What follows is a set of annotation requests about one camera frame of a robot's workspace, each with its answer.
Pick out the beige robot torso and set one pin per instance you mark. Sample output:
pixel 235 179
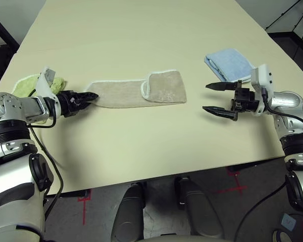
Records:
pixel 179 239

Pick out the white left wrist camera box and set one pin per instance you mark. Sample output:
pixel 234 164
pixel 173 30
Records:
pixel 44 85

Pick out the folded light blue towel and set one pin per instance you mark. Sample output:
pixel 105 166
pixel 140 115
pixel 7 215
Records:
pixel 229 63

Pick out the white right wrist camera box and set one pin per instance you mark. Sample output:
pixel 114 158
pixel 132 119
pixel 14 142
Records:
pixel 263 75

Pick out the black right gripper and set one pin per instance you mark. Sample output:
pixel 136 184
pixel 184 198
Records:
pixel 245 100

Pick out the light green towel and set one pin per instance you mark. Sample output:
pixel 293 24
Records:
pixel 25 87

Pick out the black tripod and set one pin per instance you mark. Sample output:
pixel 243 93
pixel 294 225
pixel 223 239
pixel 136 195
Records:
pixel 282 13

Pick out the grey robot leg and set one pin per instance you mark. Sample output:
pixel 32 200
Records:
pixel 200 214
pixel 128 214

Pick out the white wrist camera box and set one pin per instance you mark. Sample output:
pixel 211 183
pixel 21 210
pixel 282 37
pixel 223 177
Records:
pixel 44 85
pixel 263 75

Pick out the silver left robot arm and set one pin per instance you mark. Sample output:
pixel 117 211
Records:
pixel 10 108

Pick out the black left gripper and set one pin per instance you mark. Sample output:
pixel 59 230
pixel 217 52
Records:
pixel 69 104

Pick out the beige towel white trim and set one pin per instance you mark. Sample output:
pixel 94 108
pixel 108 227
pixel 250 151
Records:
pixel 141 93

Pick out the grey robot right leg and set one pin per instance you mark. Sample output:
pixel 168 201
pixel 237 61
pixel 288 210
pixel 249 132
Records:
pixel 200 214

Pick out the black round base blue label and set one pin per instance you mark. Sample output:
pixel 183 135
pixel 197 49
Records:
pixel 288 221

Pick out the grey robot left leg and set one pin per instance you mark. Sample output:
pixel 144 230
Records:
pixel 128 214

